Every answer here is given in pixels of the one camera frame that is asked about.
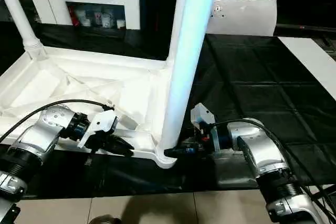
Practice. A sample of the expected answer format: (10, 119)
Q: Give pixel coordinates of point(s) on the white plastic table top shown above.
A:
(79, 82)

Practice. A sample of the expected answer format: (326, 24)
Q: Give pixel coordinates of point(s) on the white plastic table leg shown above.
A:
(176, 14)
(189, 40)
(18, 9)

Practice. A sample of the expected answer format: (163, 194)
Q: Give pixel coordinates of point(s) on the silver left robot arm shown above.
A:
(37, 135)

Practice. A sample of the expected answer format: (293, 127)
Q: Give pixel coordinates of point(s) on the grey left robot foot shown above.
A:
(105, 220)

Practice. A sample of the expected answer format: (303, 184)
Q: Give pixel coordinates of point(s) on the black work mat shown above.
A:
(262, 93)

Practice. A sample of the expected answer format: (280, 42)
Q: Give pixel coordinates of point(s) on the white plastic bag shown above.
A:
(247, 15)

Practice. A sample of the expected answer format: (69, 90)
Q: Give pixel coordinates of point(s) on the flat white board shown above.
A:
(312, 64)

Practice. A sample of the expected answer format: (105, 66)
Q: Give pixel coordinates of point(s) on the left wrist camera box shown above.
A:
(100, 124)

